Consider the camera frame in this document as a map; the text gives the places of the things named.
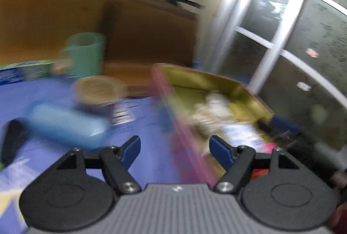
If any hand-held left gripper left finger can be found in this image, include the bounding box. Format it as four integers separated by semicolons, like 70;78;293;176
56;135;142;194

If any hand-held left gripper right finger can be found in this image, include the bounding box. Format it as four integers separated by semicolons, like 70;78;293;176
209;135;300;194

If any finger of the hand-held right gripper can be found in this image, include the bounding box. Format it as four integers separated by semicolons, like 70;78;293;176
257;115;337;169

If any blue white packet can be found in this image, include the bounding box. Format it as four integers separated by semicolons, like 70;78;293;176
222;123;268;153

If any pink tin box gold inside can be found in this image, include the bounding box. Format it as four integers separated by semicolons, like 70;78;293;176
151;63;275;184

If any white plastic bag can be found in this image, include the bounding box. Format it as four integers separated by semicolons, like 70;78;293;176
192;92;234;132

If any blue printed bed sheet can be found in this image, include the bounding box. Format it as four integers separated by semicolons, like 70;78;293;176
0;79;187;234

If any white paper card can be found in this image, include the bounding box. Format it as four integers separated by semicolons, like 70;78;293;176
112;100;136;125

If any round tin with tan lid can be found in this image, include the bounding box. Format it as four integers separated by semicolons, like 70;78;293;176
73;76;127;115

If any light blue oblong case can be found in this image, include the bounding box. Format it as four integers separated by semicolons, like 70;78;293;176
28;103;109;150

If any white framed glass door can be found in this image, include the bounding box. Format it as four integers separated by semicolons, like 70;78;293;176
214;0;347;152

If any green plastic mug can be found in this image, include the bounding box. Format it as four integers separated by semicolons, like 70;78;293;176
61;33;107;80

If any small beige packet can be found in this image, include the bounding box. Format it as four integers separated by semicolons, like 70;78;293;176
52;60;73;76

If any brown chair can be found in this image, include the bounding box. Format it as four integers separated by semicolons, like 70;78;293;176
104;0;199;88

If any black oblong object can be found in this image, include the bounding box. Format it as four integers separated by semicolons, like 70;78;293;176
0;119;25;167

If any blue green flat carton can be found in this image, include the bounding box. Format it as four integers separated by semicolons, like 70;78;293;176
0;60;55;86

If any wooden headboard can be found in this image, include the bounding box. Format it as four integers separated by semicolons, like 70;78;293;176
0;0;142;67

